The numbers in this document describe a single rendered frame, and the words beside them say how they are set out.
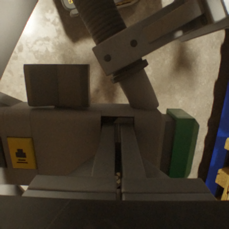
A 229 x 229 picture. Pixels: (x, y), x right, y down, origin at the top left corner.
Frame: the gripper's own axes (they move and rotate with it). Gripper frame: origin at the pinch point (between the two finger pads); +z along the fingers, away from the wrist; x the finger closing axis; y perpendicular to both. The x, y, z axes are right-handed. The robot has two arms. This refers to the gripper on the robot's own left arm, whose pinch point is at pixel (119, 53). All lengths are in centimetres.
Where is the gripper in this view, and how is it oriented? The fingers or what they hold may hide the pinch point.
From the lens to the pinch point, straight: 17.1
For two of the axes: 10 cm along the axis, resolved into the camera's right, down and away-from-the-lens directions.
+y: -4.7, -8.4, -2.5
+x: -0.1, 2.9, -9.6
